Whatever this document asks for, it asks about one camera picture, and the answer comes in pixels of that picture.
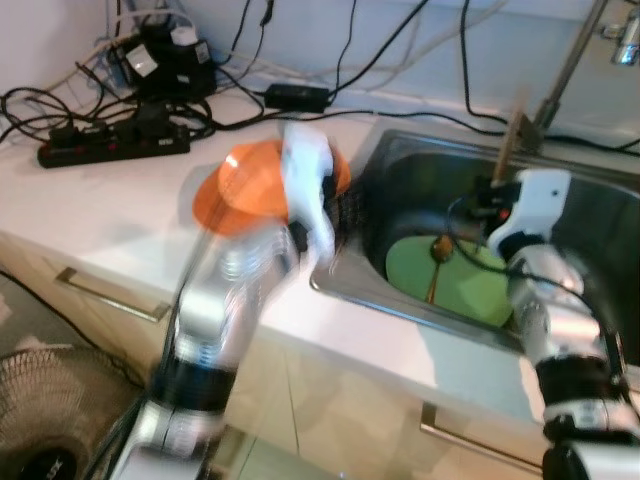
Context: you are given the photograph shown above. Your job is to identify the brown wooden spoon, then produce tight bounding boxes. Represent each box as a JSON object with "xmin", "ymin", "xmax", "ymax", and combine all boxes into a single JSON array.
[{"xmin": 425, "ymin": 235, "xmax": 453, "ymax": 306}]

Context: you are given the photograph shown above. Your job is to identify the orange plastic bowl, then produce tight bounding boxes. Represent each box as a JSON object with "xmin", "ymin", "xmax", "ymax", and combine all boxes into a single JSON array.
[{"xmin": 192, "ymin": 138, "xmax": 353, "ymax": 239}]

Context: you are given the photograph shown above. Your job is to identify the beige kitchen cabinet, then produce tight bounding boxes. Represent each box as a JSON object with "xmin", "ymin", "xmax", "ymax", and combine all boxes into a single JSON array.
[{"xmin": 0, "ymin": 232, "xmax": 561, "ymax": 480}]

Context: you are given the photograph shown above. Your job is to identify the stainless steel sink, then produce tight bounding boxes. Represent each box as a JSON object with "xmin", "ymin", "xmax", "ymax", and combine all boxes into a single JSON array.
[{"xmin": 310, "ymin": 128, "xmax": 640, "ymax": 379}]

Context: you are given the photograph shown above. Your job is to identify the green plate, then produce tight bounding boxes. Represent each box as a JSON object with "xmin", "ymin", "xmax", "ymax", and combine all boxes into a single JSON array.
[{"xmin": 385, "ymin": 232, "xmax": 518, "ymax": 329}]

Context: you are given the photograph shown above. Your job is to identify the small black power adapter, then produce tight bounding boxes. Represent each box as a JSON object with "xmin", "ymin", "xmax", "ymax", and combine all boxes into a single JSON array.
[{"xmin": 263, "ymin": 83, "xmax": 332, "ymax": 112}]

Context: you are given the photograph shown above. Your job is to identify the metal faucet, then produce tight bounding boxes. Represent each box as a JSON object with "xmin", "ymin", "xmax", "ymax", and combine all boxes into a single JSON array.
[{"xmin": 528, "ymin": 0, "xmax": 640, "ymax": 153}]

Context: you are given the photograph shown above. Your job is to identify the black power supply box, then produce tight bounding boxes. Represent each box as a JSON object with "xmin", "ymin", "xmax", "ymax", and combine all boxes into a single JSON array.
[{"xmin": 108, "ymin": 22, "xmax": 216, "ymax": 99}]

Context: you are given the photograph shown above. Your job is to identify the black power strip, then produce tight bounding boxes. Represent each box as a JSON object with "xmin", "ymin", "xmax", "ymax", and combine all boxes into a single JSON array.
[{"xmin": 38, "ymin": 120, "xmax": 191, "ymax": 169}]

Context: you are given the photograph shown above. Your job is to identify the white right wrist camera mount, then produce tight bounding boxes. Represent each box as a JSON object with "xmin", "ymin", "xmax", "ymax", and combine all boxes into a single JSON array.
[{"xmin": 486, "ymin": 168, "xmax": 573, "ymax": 259}]

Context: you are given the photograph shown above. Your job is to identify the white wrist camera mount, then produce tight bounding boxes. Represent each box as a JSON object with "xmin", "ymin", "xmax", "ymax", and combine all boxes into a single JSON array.
[
  {"xmin": 278, "ymin": 120, "xmax": 341, "ymax": 279},
  {"xmin": 486, "ymin": 168, "xmax": 573, "ymax": 259}
]

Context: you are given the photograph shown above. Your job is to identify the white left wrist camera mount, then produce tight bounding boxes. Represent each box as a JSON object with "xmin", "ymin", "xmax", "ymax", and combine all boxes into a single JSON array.
[{"xmin": 278, "ymin": 120, "xmax": 341, "ymax": 279}]

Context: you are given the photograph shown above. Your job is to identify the black hanging power cable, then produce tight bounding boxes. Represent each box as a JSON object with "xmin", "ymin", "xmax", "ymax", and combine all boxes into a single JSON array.
[{"xmin": 458, "ymin": 0, "xmax": 531, "ymax": 131}]

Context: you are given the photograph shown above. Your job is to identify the metal drawer handle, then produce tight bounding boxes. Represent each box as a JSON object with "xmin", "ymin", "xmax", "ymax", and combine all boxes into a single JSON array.
[
  {"xmin": 420, "ymin": 402, "xmax": 546, "ymax": 473},
  {"xmin": 55, "ymin": 265, "xmax": 171, "ymax": 323}
]

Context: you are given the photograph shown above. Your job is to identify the wire mesh floor fan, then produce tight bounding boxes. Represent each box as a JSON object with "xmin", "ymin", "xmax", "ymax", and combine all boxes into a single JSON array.
[{"xmin": 0, "ymin": 345, "xmax": 141, "ymax": 480}]

